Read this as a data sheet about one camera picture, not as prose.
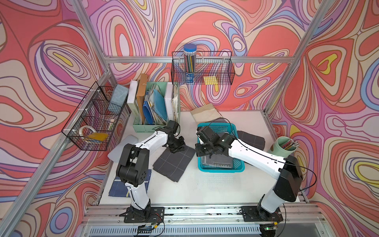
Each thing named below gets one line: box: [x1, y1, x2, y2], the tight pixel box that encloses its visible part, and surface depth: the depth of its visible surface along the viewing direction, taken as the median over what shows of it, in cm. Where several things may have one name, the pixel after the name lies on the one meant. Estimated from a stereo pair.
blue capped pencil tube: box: [183, 43, 197, 85], surface depth 77 cm
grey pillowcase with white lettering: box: [201, 153, 234, 169], surface depth 90 cm
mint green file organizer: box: [132, 81, 182, 134], surface depth 99 cm
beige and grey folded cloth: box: [190, 103, 223, 124], surface depth 121 cm
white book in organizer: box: [126, 79, 140, 117], surface depth 89 cm
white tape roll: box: [78, 125, 97, 138], surface depth 70 cm
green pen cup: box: [267, 136, 298, 158], surface depth 84 cm
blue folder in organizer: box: [143, 88, 168, 125], surface depth 99 cm
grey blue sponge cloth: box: [107, 83, 129, 113], surface depth 82 cm
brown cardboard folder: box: [136, 73, 148, 125], surface depth 92 cm
